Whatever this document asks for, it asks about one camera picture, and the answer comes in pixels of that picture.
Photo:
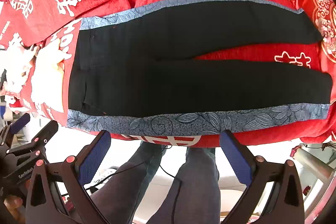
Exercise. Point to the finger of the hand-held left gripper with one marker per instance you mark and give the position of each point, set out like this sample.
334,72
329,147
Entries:
46,133
19,124

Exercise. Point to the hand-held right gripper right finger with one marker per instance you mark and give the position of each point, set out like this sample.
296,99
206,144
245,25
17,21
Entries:
236,158

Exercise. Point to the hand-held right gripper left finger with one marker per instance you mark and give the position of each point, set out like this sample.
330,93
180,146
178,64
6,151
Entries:
95,158

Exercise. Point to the black pants with blue stripe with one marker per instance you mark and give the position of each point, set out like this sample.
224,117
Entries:
183,82

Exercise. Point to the person's left hand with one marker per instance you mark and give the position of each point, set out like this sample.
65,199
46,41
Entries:
11,204

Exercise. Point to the person's left leg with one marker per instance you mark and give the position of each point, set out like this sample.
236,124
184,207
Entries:
123,187

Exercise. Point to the person's leg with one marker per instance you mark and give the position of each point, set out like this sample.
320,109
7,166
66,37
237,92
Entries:
123,187
194,187

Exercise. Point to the person's right leg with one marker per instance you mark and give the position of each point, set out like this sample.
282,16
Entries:
194,187

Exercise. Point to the cream white cloth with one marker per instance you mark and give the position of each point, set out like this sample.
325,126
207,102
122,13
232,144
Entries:
15,66

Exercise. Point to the person's legs in grey trousers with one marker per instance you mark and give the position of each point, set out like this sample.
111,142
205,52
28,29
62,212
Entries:
176,177

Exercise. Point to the metal pipe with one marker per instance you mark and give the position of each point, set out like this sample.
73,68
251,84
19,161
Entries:
315,162

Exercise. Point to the red pillow with gold pattern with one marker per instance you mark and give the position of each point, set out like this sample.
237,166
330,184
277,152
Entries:
323,19

